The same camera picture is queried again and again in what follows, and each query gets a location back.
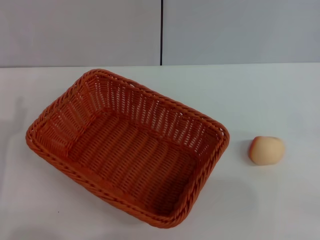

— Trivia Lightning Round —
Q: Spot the orange woven plastic basket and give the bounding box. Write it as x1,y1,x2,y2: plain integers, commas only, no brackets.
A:
25,68,231,229

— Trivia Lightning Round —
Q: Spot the toy peach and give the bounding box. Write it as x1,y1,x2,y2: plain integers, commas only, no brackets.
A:
248,135,286,166

